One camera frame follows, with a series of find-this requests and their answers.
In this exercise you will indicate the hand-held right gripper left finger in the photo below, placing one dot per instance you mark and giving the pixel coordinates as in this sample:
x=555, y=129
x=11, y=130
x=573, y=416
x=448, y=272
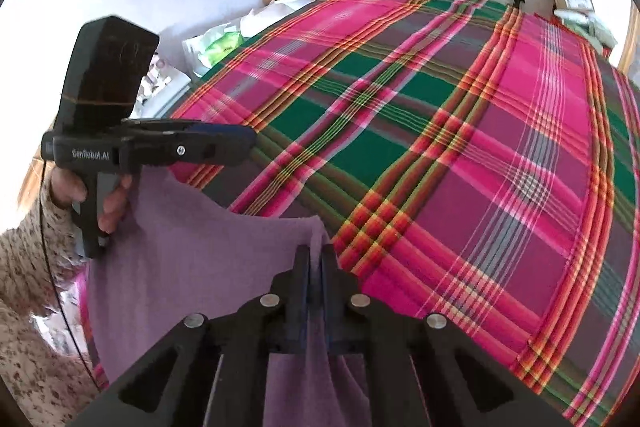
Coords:
x=302, y=302

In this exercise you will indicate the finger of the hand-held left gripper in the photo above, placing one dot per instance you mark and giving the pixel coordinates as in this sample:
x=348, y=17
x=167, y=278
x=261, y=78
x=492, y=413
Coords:
x=225, y=132
x=200, y=152

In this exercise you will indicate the person's left hand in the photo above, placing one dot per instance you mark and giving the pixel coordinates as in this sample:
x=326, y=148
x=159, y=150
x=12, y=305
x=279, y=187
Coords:
x=67, y=187

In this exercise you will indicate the white plastic mailer bag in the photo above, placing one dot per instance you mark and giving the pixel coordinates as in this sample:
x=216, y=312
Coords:
x=595, y=27

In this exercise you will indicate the green plastic bag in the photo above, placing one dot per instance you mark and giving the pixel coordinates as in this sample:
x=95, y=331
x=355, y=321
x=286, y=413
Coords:
x=220, y=49

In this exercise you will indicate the wooden headboard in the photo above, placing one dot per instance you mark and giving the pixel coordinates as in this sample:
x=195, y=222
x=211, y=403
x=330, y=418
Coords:
x=32, y=187

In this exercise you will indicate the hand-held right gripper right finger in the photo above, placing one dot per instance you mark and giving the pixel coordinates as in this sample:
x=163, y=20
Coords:
x=327, y=302

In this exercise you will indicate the purple fleece pants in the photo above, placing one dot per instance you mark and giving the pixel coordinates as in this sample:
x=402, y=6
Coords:
x=200, y=257

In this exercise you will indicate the white nightstand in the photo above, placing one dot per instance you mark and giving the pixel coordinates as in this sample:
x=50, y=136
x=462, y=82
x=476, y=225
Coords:
x=170, y=92

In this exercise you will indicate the person's left forearm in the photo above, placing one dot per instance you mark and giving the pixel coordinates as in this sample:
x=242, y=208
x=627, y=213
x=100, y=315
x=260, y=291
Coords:
x=30, y=307

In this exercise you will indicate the wooden door frame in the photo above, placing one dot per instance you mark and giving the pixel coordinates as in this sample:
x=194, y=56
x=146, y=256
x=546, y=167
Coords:
x=630, y=42

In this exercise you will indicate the pink green plaid blanket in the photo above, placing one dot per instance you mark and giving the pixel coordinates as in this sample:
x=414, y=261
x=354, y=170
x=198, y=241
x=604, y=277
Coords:
x=450, y=157

